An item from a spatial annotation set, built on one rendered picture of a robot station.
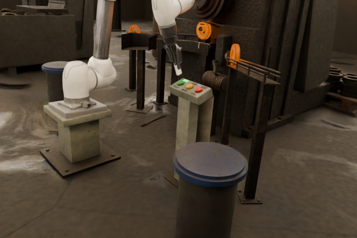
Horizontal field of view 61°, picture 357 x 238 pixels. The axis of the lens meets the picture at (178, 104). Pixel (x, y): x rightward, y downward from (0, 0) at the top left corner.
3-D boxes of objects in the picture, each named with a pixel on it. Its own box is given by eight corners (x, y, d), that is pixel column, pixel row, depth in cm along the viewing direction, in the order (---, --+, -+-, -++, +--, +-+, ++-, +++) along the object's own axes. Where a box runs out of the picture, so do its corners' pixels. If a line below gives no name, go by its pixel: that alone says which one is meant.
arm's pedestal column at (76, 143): (63, 178, 181) (59, 132, 171) (39, 152, 209) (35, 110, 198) (120, 158, 207) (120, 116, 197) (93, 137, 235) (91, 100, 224)
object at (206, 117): (197, 162, 208) (204, 90, 190) (210, 170, 199) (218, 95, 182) (184, 168, 200) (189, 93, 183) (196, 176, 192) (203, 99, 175)
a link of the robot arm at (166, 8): (168, 27, 147) (184, 17, 155) (160, -6, 139) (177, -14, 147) (152, 26, 154) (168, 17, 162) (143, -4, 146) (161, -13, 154)
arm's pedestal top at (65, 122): (63, 127, 176) (62, 121, 175) (43, 111, 198) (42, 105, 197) (111, 116, 197) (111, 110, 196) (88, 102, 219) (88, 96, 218)
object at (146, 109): (130, 103, 312) (130, 32, 288) (154, 107, 306) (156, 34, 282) (121, 110, 294) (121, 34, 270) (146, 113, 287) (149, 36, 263)
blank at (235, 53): (235, 69, 217) (230, 69, 217) (233, 50, 222) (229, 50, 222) (240, 60, 202) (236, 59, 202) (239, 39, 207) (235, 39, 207)
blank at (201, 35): (214, 27, 246) (211, 27, 244) (206, 43, 256) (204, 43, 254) (203, 17, 254) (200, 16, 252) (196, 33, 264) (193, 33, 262)
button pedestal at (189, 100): (180, 167, 201) (186, 77, 180) (205, 185, 184) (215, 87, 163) (160, 175, 191) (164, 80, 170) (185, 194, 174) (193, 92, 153)
